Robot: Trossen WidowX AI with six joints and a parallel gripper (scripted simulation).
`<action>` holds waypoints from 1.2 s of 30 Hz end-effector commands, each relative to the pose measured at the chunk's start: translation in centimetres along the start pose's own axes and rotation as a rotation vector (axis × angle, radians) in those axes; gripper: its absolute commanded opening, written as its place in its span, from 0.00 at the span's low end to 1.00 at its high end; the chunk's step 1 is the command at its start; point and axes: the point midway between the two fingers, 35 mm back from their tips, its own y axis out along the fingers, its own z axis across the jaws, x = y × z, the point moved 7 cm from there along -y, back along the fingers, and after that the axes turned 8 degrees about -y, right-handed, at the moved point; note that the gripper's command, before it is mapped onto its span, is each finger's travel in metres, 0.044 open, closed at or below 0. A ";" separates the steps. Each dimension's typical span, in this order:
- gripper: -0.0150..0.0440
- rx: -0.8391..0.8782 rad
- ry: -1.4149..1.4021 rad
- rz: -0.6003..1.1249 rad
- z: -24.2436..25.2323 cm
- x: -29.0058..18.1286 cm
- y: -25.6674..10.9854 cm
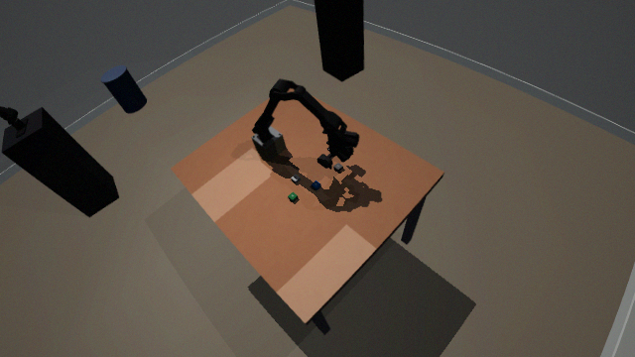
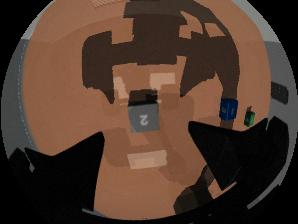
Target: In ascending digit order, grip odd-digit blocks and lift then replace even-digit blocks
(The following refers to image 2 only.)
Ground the blue block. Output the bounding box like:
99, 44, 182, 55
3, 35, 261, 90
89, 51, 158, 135
220, 99, 238, 121

